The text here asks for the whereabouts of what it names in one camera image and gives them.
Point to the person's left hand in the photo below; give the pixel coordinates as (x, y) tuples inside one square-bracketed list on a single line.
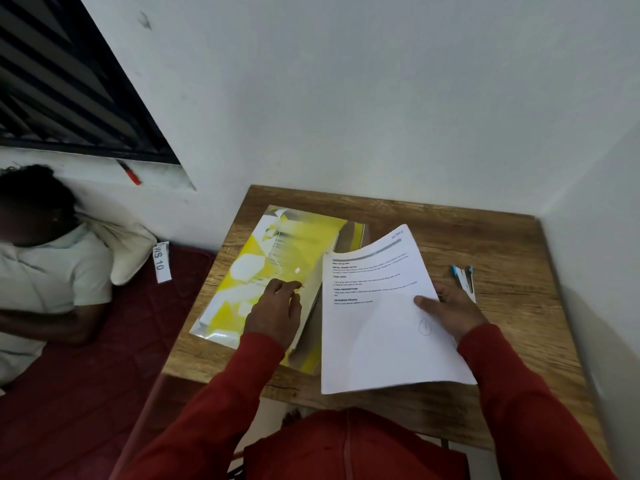
[(275, 314)]

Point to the person's foot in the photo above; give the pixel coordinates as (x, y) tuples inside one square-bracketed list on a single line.
[(291, 417)]

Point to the person's right forearm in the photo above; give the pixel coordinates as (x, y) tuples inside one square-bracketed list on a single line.
[(530, 409)]

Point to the maroon bed mattress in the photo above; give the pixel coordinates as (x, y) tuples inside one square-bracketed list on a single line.
[(85, 394)]

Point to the white pillow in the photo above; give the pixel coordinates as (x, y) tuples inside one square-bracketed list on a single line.
[(127, 249)]

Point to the white paper label tag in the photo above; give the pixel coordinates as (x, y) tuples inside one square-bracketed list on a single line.
[(161, 262)]

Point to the dark louvred window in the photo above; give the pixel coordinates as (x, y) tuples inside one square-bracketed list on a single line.
[(75, 74)]

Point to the yellow patterned plastic folder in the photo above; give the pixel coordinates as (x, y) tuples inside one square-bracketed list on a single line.
[(285, 254)]

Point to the person's right hand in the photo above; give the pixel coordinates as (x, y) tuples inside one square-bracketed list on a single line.
[(457, 312)]

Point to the person's red jacket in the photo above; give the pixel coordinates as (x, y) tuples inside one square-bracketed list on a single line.
[(350, 444)]

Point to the red marker on sill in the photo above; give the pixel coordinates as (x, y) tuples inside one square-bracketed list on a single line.
[(130, 173)]

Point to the blue and silver stapler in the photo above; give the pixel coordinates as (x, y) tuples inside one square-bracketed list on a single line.
[(464, 280)]

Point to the person's left forearm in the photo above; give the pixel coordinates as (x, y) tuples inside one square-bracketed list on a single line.
[(205, 414)]

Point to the stack of printed sheets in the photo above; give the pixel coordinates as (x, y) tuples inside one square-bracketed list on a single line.
[(380, 314)]

